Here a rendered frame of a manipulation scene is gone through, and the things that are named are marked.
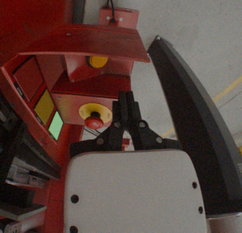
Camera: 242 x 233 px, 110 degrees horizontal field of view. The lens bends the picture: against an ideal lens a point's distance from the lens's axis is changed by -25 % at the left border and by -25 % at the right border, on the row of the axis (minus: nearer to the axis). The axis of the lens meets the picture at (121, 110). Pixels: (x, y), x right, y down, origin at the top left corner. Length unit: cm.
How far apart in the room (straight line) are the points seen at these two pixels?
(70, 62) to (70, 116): 12
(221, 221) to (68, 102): 46
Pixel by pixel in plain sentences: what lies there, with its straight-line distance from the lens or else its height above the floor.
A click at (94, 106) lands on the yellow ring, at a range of 23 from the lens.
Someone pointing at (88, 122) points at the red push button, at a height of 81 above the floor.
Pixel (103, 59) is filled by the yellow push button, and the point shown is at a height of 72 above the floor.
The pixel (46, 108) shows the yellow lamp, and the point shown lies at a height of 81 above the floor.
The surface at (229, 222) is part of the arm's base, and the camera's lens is 41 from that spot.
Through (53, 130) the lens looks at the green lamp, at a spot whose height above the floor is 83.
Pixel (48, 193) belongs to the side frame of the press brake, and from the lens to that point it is 123.
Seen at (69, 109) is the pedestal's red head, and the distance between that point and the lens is 25.
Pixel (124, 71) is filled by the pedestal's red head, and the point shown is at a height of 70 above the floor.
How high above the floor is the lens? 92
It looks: 39 degrees down
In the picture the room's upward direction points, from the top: 179 degrees counter-clockwise
